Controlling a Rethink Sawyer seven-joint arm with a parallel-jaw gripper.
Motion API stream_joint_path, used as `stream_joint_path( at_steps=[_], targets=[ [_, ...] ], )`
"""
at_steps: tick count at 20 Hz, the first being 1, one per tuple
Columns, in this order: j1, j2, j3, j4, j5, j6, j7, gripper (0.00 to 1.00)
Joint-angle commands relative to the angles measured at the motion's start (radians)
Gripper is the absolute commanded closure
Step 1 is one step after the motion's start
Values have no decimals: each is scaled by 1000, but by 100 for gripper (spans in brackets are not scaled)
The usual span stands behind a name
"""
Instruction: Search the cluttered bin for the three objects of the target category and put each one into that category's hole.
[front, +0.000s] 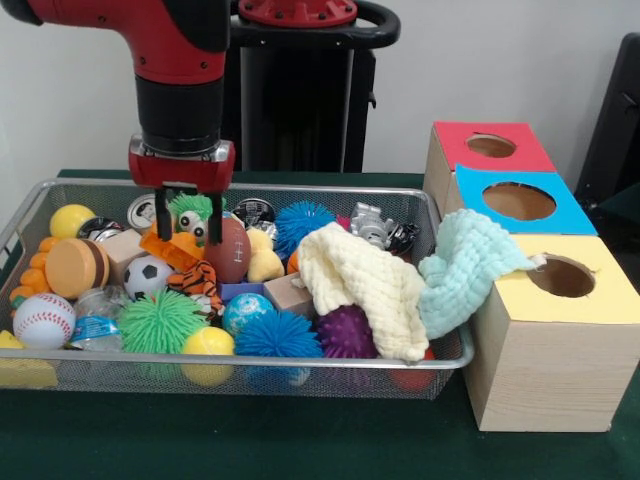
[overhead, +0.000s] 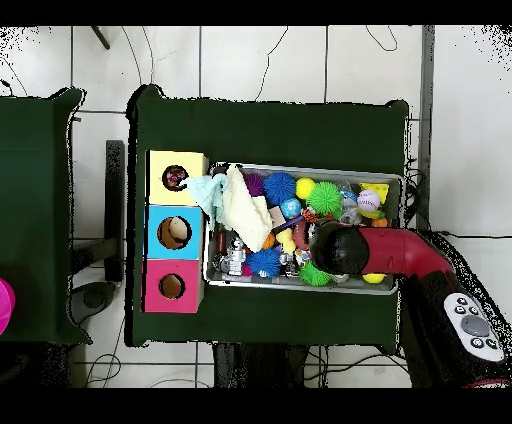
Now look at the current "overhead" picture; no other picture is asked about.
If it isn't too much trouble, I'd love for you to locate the cream waffle cloth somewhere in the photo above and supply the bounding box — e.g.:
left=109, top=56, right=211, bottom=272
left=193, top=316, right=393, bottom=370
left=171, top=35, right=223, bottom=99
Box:
left=221, top=164, right=274, bottom=253

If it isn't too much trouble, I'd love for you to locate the light blue waffle cloth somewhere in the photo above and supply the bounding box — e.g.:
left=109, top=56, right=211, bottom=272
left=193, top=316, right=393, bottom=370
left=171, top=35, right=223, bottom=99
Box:
left=184, top=173, right=231, bottom=231

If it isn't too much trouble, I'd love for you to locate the silver mesh bin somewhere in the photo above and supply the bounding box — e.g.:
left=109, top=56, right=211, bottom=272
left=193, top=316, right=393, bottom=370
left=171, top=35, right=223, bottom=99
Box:
left=202, top=161, right=405, bottom=296

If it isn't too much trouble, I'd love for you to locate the wooden box with three holes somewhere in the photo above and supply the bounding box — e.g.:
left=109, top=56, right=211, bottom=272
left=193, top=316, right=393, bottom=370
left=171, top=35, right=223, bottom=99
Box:
left=141, top=149, right=210, bottom=314

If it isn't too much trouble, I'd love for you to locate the purple spiky monster ball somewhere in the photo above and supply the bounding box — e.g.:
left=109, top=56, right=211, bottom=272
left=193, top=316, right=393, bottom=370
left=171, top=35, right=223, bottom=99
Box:
left=244, top=172, right=265, bottom=197

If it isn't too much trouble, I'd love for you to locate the blue spiky rubber ball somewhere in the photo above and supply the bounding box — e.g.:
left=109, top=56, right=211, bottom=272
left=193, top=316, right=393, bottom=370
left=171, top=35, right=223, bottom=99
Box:
left=244, top=247, right=282, bottom=278
left=262, top=171, right=297, bottom=206

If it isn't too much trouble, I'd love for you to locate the blue globe ball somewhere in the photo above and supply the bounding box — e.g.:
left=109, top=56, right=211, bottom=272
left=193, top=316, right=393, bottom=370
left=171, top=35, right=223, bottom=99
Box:
left=280, top=198, right=303, bottom=220

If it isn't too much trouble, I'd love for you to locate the brown toy football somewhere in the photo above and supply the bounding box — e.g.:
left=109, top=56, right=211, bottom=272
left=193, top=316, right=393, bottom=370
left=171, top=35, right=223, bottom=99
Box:
left=292, top=220, right=310, bottom=251

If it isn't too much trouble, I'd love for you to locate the green spiky rubber ball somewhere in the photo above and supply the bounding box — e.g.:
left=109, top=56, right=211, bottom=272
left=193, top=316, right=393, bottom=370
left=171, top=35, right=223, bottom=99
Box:
left=306, top=181, right=344, bottom=219

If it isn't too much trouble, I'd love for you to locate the dark green table cloth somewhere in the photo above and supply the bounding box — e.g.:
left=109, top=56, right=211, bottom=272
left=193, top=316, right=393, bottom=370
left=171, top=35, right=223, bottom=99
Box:
left=125, top=84, right=411, bottom=355

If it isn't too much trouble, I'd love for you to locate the white baseball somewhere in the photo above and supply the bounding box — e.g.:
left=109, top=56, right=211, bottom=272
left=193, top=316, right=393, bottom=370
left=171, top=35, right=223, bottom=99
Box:
left=356, top=189, right=381, bottom=212

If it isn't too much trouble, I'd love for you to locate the green cloth side table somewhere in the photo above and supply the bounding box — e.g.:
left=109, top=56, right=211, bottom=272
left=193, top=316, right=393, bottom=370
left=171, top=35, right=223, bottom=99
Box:
left=0, top=87, right=91, bottom=345

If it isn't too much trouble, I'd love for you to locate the black rod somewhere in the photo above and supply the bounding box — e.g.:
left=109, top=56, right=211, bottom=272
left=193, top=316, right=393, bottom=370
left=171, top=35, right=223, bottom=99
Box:
left=90, top=25, right=111, bottom=50

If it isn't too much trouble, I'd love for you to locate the pink round object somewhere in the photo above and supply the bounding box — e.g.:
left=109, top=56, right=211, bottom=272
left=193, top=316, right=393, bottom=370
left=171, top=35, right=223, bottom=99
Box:
left=0, top=277, right=16, bottom=335

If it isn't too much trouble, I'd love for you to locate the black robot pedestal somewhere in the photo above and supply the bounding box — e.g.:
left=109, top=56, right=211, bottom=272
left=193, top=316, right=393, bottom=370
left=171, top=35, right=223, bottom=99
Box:
left=211, top=341, right=309, bottom=388

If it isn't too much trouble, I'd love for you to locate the black floor cable with plug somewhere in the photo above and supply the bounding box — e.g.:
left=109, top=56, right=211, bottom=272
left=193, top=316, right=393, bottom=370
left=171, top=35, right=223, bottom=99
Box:
left=435, top=230, right=512, bottom=241

